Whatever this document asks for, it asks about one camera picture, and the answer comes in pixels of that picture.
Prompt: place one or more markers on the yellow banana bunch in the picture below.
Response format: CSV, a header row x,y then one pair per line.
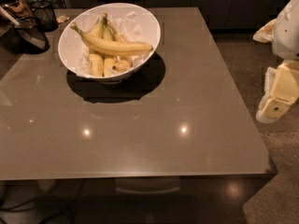
x,y
103,65

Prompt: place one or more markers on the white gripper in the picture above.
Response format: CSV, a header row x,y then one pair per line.
x,y
287,34

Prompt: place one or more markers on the black mesh cup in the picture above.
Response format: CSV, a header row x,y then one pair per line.
x,y
44,12

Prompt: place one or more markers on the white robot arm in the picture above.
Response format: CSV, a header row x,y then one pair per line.
x,y
283,33

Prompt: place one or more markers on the dark kitchen appliance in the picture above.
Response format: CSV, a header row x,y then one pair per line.
x,y
19,14

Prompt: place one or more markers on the small wrapped snack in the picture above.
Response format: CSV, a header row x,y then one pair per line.
x,y
62,19

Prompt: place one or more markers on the white bowl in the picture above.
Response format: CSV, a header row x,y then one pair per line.
x,y
73,52

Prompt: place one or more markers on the long yellow top banana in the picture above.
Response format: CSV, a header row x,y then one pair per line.
x,y
114,48

